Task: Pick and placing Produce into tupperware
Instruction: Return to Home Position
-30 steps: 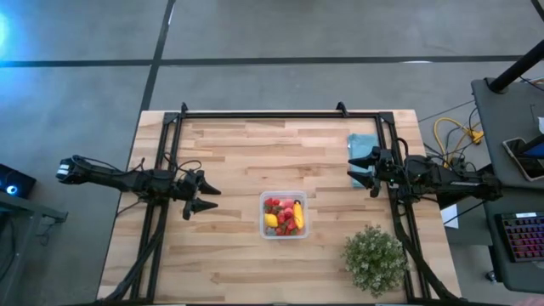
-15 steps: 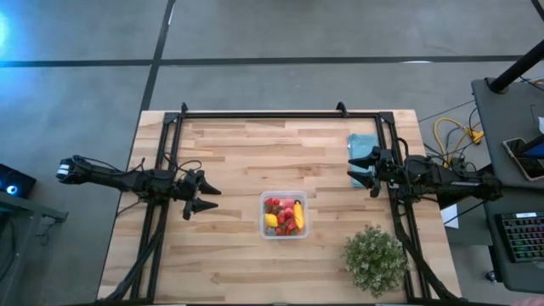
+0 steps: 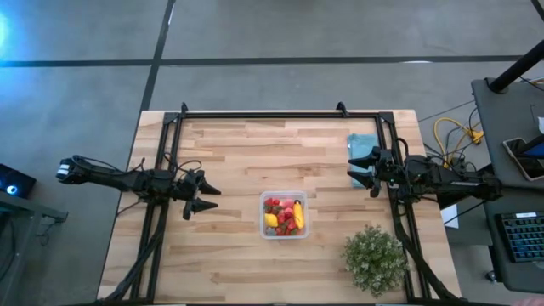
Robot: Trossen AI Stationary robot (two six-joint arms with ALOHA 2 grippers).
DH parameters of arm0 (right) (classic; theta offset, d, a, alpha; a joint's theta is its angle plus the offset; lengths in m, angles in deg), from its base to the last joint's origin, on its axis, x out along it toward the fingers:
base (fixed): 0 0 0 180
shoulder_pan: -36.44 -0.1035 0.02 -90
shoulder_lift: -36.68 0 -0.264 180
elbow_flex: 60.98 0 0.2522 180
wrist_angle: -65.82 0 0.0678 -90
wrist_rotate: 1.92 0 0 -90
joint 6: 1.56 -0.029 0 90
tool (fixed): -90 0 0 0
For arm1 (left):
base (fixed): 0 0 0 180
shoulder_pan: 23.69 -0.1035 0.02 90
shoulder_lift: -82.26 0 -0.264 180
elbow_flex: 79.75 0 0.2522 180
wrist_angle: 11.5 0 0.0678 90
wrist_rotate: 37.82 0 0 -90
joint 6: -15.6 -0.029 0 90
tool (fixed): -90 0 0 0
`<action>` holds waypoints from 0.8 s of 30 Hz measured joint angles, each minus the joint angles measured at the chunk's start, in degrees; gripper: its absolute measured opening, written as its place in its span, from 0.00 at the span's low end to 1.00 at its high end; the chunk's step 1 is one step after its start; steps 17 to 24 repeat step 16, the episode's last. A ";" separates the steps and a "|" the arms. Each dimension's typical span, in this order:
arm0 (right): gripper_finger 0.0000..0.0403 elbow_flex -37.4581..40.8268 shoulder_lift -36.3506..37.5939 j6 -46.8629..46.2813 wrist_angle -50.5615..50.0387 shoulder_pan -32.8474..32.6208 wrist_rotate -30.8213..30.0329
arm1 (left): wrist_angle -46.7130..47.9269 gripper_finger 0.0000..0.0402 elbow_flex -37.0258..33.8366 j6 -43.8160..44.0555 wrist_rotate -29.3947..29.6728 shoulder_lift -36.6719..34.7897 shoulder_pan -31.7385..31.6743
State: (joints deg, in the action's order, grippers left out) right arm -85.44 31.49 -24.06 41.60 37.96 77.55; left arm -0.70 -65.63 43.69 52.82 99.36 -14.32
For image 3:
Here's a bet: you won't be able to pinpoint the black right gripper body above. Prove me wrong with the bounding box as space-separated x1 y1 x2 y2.
370 145 404 192

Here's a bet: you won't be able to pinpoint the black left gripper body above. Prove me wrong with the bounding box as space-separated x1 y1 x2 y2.
169 168 205 205

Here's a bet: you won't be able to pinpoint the yellow banana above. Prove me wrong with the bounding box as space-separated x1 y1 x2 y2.
292 200 306 231

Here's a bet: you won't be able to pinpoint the clear plastic tupperware container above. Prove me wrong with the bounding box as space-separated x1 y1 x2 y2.
258 190 310 241

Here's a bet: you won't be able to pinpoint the folded teal cloth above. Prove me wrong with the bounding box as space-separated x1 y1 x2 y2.
347 133 381 190

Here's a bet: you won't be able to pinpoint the white paper sheet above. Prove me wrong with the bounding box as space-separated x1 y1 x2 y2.
439 203 461 230

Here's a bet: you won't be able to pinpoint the potted plant white flowers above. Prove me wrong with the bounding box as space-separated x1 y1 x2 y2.
340 224 411 299

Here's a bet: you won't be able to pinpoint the grey desk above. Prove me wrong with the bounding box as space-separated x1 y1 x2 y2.
479 184 544 295
470 76 544 191

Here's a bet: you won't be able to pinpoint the smartphone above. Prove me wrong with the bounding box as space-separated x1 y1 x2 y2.
502 136 537 182

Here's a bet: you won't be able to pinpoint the tablet with blue screen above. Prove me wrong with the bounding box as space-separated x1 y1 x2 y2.
521 134 544 161

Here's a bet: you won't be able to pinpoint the backlit keyboard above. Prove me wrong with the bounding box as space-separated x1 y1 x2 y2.
494 211 544 264

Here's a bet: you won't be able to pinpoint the grey metal stand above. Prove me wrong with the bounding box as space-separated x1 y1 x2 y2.
0 190 69 306

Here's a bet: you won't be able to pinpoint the black pole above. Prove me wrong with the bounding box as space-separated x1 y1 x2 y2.
487 39 544 94

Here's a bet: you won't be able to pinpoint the black device blue light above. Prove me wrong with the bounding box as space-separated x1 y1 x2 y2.
0 162 38 199

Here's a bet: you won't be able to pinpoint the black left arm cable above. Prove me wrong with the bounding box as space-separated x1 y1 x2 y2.
163 151 203 175

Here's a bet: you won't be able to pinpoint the yellow power cable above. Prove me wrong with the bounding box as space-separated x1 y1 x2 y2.
432 116 485 167

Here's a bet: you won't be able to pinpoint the black aluminium table frame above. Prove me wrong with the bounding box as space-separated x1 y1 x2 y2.
96 101 462 306

